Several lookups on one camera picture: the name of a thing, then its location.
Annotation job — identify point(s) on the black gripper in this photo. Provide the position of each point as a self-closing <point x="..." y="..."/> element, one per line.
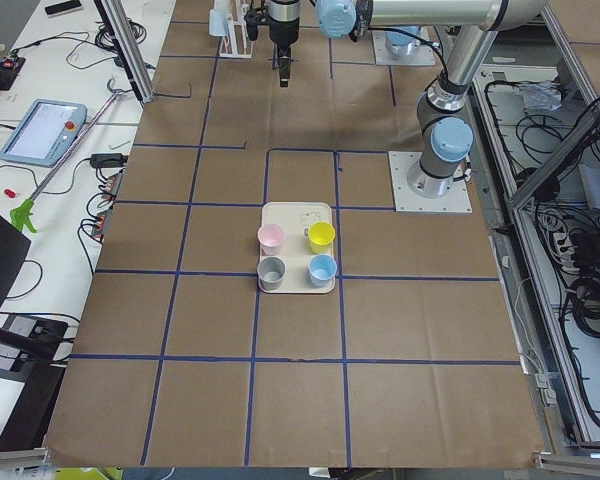
<point x="284" y="31"/>

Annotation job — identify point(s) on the aluminium frame post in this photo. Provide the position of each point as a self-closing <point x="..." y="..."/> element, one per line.
<point x="117" y="25"/>

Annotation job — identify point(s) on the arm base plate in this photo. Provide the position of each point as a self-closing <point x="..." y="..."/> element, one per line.
<point x="381" y="55"/>
<point x="416" y="192"/>

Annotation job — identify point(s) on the white wire cup rack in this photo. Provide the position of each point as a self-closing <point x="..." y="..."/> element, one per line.
<point x="236" y="44"/>

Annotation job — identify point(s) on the light blue plastic cup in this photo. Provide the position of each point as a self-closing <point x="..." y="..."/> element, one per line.
<point x="217" y="23"/>

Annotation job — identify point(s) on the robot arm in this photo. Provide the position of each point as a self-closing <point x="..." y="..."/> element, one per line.
<point x="327" y="97"/>
<point x="404" y="42"/>

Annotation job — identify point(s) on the yellow plastic cup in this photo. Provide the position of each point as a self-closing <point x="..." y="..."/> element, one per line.
<point x="321" y="236"/>

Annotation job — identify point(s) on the cream plastic tray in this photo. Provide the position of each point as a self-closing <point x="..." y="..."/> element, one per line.
<point x="296" y="218"/>

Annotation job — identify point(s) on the smartphone on table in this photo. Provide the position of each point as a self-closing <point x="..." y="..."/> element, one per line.
<point x="63" y="7"/>

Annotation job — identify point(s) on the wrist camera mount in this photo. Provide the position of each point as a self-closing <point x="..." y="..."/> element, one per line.
<point x="255" y="17"/>

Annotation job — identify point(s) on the grey plastic cup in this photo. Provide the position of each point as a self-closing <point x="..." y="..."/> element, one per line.
<point x="271" y="271"/>

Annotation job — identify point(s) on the pink plastic cup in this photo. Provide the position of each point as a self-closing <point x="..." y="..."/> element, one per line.
<point x="271" y="237"/>

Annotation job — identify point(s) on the teach pendant tablet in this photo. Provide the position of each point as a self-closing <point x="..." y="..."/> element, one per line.
<point x="45" y="133"/>

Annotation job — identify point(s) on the black power adapter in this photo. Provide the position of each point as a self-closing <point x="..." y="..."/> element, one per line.
<point x="108" y="160"/>

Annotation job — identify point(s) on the green handled reacher tool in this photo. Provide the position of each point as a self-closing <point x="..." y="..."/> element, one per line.
<point x="21" y="216"/>

